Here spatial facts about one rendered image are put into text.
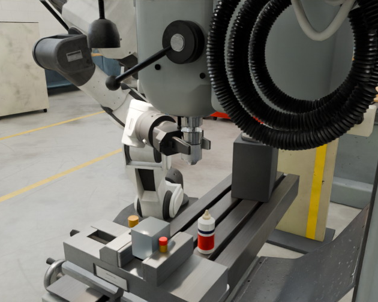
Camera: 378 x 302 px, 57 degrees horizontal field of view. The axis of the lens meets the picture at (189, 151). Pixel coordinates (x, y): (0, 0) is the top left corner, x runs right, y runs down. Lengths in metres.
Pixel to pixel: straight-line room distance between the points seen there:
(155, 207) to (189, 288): 0.99
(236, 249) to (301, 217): 1.85
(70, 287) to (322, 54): 0.92
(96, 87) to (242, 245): 0.63
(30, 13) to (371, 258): 9.55
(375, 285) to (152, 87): 0.49
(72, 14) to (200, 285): 0.80
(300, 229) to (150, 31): 2.29
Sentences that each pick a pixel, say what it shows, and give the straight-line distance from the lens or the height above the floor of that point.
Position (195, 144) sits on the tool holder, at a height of 1.24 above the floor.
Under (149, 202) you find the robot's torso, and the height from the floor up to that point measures 0.74.
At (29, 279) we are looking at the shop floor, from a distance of 2.54.
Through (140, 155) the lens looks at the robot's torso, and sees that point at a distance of 1.45.
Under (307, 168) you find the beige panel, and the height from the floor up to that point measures 0.57.
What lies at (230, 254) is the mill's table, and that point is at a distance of 0.88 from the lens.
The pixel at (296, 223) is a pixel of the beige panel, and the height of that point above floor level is 0.13.
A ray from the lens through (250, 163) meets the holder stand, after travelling 1.09.
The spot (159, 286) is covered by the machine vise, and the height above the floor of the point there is 1.03.
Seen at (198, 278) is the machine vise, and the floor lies 1.03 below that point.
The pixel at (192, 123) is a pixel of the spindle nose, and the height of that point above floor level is 1.29.
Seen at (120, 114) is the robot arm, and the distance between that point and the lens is 1.18.
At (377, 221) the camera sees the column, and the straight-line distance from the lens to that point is 0.53.
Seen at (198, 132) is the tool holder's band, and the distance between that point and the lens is 0.75.
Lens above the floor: 1.47
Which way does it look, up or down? 19 degrees down
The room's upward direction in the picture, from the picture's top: straight up
